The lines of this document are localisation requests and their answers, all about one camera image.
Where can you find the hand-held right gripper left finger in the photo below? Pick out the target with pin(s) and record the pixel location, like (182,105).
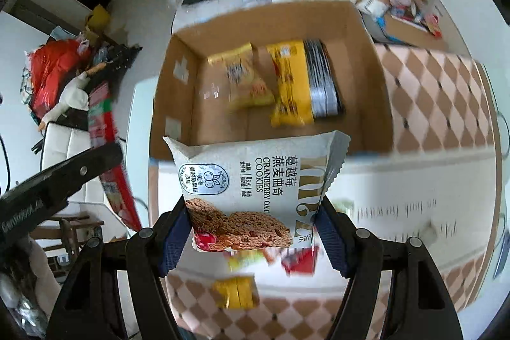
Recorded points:
(175,240)

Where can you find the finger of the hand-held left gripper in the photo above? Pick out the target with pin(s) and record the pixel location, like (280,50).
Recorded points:
(87,166)

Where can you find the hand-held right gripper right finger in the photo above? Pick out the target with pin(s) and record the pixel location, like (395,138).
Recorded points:
(332,240)

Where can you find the white cookie packet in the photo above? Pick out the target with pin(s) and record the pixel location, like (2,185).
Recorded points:
(255,180)

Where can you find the white padded chair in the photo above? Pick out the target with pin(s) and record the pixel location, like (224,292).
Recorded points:
(67,145)

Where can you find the bright red snack packet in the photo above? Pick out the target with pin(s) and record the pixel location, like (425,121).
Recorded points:
(299,262)

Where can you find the wooden stool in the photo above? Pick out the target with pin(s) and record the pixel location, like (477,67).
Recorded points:
(67,222)

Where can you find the long red green packet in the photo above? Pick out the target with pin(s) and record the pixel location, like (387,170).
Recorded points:
(101,117)

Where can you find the white goose plush toy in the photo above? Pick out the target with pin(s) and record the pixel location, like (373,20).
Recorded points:
(73,97)

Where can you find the yellow foil snack packet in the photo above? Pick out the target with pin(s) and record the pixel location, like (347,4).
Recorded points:
(235,292)

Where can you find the red plastic bag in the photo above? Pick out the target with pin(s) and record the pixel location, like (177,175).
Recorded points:
(51,73)

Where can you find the large yellow snack packet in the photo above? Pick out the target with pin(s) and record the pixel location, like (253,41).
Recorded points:
(291,93)

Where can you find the stack of black silver packets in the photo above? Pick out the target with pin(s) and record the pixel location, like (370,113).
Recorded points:
(324,85)

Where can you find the small yellow snack packet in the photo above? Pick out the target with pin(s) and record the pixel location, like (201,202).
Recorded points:
(247,85)

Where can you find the small brown cardboard box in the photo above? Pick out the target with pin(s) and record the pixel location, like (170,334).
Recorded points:
(406,31)

